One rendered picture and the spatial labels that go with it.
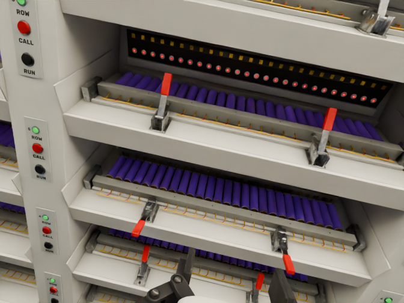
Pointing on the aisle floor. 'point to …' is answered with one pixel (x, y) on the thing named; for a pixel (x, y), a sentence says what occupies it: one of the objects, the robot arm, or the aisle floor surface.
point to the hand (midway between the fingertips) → (232, 275)
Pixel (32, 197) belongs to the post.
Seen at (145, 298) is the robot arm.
